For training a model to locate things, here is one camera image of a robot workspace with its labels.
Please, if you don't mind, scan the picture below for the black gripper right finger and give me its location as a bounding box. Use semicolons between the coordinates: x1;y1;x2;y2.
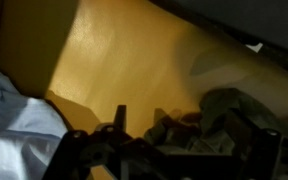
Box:
222;109;283;180

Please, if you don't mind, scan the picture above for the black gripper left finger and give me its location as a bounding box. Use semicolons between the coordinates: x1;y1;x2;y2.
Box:
95;104;135;151

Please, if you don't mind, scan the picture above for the black cloth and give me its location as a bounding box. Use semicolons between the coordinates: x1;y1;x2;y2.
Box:
143;87;288;158

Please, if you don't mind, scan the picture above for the light blue cloth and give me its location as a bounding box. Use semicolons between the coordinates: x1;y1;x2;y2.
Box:
0;67;69;180

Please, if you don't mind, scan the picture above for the brown leather armchair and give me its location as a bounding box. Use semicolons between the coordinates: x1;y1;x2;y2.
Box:
0;0;288;180

